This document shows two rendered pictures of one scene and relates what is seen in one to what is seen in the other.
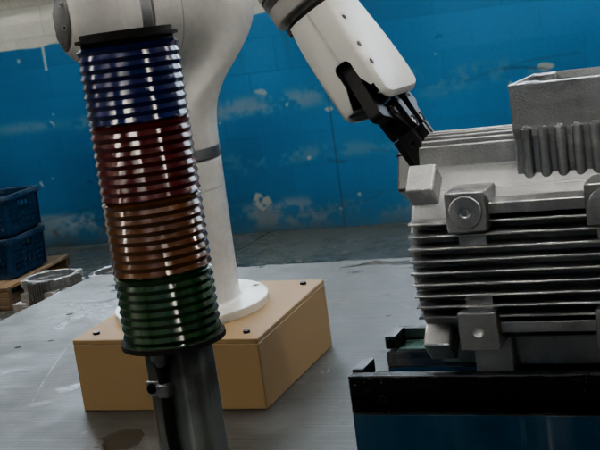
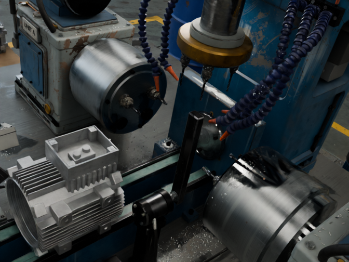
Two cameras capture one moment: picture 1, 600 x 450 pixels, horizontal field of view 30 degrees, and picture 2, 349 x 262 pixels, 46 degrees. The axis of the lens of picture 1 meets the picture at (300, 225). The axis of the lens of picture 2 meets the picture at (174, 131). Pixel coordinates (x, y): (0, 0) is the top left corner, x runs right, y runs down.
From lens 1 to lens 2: 0.76 m
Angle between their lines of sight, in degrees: 69
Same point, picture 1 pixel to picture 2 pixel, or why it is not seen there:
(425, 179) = (42, 210)
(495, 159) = (56, 188)
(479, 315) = (66, 244)
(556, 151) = (81, 182)
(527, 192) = (74, 198)
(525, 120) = (72, 177)
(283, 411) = not seen: outside the picture
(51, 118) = not seen: outside the picture
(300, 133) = not seen: outside the picture
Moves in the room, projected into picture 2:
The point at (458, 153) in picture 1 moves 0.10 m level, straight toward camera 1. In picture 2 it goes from (43, 191) to (80, 218)
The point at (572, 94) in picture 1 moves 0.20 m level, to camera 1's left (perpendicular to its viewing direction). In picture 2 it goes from (89, 165) to (17, 230)
